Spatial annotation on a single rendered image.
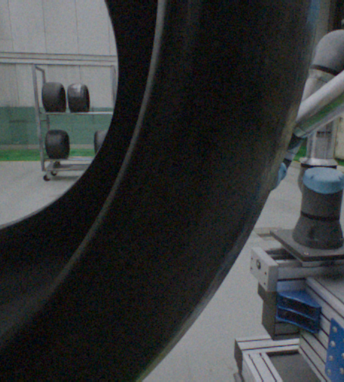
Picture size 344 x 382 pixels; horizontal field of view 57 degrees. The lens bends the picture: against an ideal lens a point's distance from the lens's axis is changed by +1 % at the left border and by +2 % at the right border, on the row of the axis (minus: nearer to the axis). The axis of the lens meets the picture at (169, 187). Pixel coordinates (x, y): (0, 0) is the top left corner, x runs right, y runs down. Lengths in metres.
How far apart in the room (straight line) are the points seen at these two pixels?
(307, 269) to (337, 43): 0.67
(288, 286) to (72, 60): 10.93
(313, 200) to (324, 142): 0.22
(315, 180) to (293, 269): 0.28
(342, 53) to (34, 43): 11.15
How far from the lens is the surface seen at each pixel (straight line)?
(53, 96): 5.68
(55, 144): 5.69
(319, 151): 1.19
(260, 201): 0.16
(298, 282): 1.11
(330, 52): 1.07
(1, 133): 11.95
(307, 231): 1.09
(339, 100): 0.78
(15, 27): 12.07
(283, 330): 1.18
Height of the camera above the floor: 1.12
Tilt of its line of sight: 13 degrees down
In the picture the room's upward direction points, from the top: straight up
